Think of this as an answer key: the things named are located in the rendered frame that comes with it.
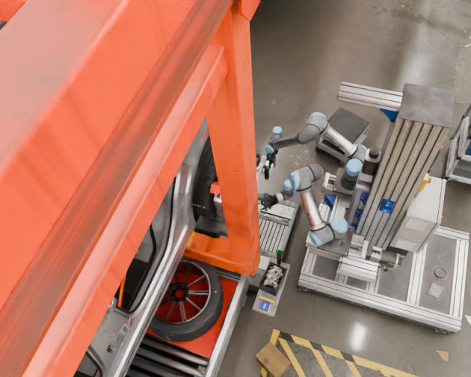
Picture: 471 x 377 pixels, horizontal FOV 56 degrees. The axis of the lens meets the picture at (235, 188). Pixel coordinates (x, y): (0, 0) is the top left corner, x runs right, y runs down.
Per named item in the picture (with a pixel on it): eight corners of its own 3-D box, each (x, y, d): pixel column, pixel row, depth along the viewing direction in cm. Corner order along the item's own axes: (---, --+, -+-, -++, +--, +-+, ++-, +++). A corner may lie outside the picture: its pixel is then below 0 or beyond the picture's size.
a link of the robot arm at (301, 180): (337, 241, 300) (312, 165, 290) (318, 250, 298) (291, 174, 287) (330, 237, 312) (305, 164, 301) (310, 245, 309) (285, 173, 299)
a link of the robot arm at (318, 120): (356, 170, 339) (300, 129, 327) (362, 155, 346) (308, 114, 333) (366, 166, 329) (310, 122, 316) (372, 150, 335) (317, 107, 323)
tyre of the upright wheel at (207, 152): (216, 163, 398) (208, 112, 343) (241, 170, 393) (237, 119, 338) (187, 225, 366) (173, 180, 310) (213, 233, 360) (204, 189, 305)
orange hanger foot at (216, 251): (181, 235, 362) (173, 215, 333) (241, 253, 350) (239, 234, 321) (173, 253, 355) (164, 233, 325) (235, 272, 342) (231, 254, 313)
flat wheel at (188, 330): (149, 261, 379) (142, 249, 359) (226, 262, 374) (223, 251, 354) (136, 341, 345) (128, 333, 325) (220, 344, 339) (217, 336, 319)
